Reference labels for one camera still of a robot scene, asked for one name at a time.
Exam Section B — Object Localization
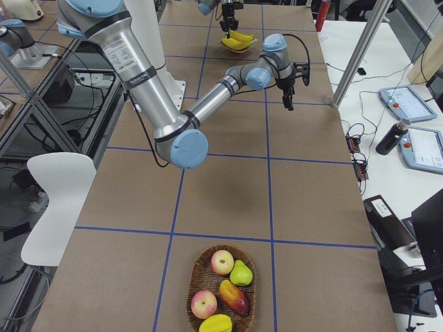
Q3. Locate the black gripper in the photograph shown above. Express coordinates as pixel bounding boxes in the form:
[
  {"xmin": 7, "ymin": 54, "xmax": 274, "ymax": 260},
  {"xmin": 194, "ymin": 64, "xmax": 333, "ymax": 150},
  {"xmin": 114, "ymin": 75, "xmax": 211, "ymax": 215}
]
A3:
[{"xmin": 277, "ymin": 77, "xmax": 295, "ymax": 111}]

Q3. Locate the second arm gripper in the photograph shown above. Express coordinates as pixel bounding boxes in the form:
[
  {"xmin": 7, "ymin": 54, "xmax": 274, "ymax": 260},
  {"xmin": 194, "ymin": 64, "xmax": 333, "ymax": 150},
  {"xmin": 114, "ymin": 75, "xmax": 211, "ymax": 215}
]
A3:
[{"xmin": 219, "ymin": 0, "xmax": 242, "ymax": 38}]

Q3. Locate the yellow plastic banana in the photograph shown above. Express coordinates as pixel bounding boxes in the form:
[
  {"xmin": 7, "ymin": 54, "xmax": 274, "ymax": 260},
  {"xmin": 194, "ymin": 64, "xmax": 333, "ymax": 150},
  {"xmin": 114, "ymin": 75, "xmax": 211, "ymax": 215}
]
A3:
[{"xmin": 221, "ymin": 36, "xmax": 253, "ymax": 51}]

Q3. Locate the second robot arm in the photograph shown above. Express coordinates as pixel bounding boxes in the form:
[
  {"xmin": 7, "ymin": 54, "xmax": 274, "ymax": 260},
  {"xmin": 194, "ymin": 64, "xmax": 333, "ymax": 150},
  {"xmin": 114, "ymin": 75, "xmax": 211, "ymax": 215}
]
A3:
[{"xmin": 197, "ymin": 0, "xmax": 244, "ymax": 22}]

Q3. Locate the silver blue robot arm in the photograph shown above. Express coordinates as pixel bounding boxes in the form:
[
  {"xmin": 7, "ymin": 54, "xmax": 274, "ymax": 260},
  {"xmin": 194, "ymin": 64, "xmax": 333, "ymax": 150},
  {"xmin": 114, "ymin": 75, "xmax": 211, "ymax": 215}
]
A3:
[{"xmin": 57, "ymin": 1, "xmax": 296, "ymax": 169}]

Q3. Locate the grey square plate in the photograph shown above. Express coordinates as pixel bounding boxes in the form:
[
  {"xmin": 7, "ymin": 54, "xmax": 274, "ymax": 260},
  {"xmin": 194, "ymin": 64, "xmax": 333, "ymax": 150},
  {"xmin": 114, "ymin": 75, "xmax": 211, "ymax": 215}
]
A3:
[{"xmin": 217, "ymin": 35, "xmax": 260, "ymax": 55}]

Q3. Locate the pink apple at basket back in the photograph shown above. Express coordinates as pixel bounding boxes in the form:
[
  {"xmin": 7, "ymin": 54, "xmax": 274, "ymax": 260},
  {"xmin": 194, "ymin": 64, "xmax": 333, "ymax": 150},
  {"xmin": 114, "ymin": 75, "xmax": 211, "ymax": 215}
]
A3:
[{"xmin": 211, "ymin": 250, "xmax": 235, "ymax": 276}]

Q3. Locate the pink apple at basket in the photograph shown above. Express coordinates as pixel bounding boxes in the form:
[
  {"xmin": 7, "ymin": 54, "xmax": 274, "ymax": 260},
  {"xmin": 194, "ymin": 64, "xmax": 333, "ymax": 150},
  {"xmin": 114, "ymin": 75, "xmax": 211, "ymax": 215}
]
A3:
[
  {"xmin": 211, "ymin": 250, "xmax": 235, "ymax": 276},
  {"xmin": 191, "ymin": 290, "xmax": 217, "ymax": 320}
]

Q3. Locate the brown wicker basket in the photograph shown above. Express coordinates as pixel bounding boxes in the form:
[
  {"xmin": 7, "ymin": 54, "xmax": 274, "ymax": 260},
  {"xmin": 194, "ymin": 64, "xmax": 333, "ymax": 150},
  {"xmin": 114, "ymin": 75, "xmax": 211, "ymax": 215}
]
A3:
[{"xmin": 186, "ymin": 244, "xmax": 257, "ymax": 331}]

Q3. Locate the pink apple at basket left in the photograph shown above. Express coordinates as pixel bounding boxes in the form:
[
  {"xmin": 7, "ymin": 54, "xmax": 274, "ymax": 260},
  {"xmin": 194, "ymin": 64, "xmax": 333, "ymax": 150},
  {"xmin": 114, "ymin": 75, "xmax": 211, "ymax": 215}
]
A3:
[{"xmin": 191, "ymin": 290, "xmax": 217, "ymax": 320}]

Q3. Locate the red fire extinguisher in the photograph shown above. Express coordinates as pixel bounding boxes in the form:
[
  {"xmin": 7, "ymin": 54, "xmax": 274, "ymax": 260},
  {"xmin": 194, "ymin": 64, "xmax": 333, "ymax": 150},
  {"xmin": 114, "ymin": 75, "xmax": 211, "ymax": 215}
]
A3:
[{"xmin": 315, "ymin": 0, "xmax": 331, "ymax": 32}]

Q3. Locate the black water bottle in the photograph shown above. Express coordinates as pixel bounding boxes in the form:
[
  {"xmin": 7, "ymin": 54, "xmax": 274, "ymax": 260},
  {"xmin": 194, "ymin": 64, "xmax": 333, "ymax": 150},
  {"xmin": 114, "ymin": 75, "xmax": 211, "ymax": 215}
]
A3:
[{"xmin": 376, "ymin": 118, "xmax": 411, "ymax": 156}]

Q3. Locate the blue teach pendant far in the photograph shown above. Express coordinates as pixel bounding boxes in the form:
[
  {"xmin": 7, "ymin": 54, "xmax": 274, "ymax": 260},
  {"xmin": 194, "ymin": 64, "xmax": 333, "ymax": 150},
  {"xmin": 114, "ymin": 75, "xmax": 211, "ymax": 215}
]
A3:
[{"xmin": 379, "ymin": 86, "xmax": 437, "ymax": 123}]

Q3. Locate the blue teach pendant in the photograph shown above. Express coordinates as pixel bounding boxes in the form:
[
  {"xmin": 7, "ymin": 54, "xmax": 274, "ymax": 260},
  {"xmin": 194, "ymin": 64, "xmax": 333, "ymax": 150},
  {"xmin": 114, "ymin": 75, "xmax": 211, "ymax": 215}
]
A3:
[
  {"xmin": 379, "ymin": 86, "xmax": 437, "ymax": 123},
  {"xmin": 399, "ymin": 127, "xmax": 442, "ymax": 174}
]

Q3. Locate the blue teach pendant near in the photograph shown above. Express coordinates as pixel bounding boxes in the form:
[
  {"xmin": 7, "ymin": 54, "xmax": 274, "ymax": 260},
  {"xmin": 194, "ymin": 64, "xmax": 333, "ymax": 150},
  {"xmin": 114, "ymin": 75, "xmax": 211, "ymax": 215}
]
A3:
[{"xmin": 399, "ymin": 127, "xmax": 442, "ymax": 174}]

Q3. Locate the black printer box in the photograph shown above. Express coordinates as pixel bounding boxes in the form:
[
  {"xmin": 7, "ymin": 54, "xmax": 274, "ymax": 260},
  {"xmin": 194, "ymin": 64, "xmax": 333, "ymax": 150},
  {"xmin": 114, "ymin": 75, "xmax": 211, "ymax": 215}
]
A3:
[{"xmin": 363, "ymin": 195, "xmax": 425, "ymax": 279}]

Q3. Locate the green pear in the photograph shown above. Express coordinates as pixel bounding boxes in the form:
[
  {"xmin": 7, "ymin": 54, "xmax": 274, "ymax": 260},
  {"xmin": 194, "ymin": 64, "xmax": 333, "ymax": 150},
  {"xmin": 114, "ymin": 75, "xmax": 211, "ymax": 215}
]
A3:
[{"xmin": 230, "ymin": 260, "xmax": 253, "ymax": 286}]

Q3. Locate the red apple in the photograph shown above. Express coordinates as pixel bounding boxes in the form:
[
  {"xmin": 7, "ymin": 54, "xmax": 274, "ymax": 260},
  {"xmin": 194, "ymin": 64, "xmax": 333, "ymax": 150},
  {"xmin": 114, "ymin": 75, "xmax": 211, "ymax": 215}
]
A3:
[{"xmin": 219, "ymin": 279, "xmax": 250, "ymax": 317}]

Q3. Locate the white chair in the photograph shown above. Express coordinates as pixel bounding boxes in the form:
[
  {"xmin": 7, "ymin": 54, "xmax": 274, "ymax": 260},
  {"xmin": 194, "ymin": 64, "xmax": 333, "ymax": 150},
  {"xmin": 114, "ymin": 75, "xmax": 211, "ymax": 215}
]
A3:
[{"xmin": 21, "ymin": 152, "xmax": 96, "ymax": 267}]

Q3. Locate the black monitor stand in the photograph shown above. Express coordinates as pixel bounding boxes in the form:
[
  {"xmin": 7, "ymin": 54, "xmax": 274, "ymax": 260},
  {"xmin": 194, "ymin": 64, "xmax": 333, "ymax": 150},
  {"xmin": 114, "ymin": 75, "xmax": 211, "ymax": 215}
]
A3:
[{"xmin": 386, "ymin": 191, "xmax": 442, "ymax": 317}]

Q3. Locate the yellow starfruit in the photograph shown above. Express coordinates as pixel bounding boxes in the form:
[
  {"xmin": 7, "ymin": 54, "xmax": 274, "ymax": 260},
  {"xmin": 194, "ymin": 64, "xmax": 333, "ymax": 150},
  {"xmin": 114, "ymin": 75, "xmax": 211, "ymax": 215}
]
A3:
[{"xmin": 199, "ymin": 314, "xmax": 233, "ymax": 332}]

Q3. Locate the black camera cable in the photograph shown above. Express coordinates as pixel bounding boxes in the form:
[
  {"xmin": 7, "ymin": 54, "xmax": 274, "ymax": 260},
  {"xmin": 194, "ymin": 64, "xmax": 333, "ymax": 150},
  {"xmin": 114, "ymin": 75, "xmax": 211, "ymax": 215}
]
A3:
[{"xmin": 282, "ymin": 33, "xmax": 311, "ymax": 66}]

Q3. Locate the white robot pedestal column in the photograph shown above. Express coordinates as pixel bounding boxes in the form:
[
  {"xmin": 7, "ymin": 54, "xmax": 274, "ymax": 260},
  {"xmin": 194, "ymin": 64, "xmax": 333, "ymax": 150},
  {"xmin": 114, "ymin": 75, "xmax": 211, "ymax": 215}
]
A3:
[{"xmin": 123, "ymin": 0, "xmax": 186, "ymax": 115}]

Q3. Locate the aluminium frame post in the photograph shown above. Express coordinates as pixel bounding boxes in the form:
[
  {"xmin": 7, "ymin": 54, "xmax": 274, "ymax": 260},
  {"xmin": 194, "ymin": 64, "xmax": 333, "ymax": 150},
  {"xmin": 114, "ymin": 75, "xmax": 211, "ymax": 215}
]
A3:
[{"xmin": 331, "ymin": 0, "xmax": 392, "ymax": 109}]

